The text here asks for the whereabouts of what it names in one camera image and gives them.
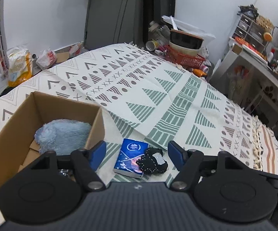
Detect black item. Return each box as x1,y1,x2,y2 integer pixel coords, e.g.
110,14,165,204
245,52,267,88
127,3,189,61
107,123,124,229
58,169,76,182

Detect fluffy grey plush toy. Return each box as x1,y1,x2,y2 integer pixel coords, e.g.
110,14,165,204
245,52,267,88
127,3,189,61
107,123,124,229
35,119,91,155

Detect black stitched fabric toy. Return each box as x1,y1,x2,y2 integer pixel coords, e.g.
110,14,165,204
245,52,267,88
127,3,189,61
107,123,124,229
136,148,168,175

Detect blue tissue pack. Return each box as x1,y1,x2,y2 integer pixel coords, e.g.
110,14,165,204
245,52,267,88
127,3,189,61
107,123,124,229
113,138,148,178

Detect patterned cream bed blanket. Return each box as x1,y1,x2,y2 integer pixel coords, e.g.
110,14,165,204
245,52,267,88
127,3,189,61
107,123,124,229
0,44,254,183

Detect brown cardboard box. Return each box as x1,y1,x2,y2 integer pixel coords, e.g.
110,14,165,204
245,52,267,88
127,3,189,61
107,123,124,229
0,92,105,187

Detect orange bottle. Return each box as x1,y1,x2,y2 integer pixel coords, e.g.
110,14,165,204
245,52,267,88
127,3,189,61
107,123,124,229
192,69,207,77

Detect striped cream tassel blanket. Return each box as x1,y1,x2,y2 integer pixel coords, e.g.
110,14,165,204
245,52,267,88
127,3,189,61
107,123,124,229
252,116,278,175

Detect red plastic basket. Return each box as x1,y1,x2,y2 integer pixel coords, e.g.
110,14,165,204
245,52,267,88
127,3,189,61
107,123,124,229
165,45,205,69

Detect white desk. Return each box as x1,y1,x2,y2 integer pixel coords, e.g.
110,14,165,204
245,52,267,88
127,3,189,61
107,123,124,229
210,39,278,129

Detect white red plastic bag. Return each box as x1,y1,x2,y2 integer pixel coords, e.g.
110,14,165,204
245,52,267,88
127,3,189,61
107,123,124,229
36,49,57,70

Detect yellow snack bag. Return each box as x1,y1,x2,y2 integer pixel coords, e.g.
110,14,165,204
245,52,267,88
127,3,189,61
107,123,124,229
7,44,32,87

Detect black and cream bowls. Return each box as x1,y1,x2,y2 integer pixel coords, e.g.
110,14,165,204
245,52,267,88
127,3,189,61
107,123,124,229
169,29,204,57

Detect dark grey door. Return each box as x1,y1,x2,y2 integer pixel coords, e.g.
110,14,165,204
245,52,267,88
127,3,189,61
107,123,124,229
84,0,175,50

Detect white drawer organizer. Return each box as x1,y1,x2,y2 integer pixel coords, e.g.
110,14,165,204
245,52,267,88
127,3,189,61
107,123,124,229
232,15,268,52

